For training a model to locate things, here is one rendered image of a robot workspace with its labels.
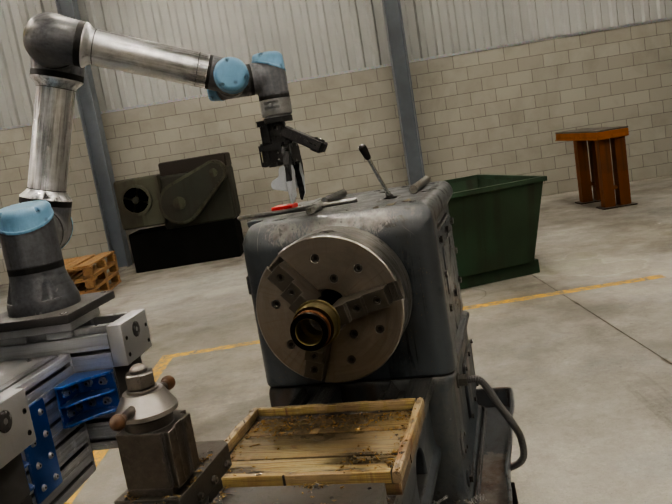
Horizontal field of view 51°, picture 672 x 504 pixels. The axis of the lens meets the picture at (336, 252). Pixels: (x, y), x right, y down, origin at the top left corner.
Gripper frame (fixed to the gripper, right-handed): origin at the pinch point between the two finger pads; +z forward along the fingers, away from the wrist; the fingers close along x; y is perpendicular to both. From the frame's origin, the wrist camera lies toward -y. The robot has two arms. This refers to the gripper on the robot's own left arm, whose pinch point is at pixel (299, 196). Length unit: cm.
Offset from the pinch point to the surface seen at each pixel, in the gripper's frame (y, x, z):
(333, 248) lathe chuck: -15.3, 31.9, 8.9
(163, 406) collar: -7, 93, 17
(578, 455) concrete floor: -62, -117, 130
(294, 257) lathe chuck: -6.9, 31.9, 9.8
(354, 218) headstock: -16.3, 14.0, 5.5
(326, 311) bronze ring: -15.1, 43.2, 18.9
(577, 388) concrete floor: -68, -189, 130
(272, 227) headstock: 3.5, 13.5, 5.1
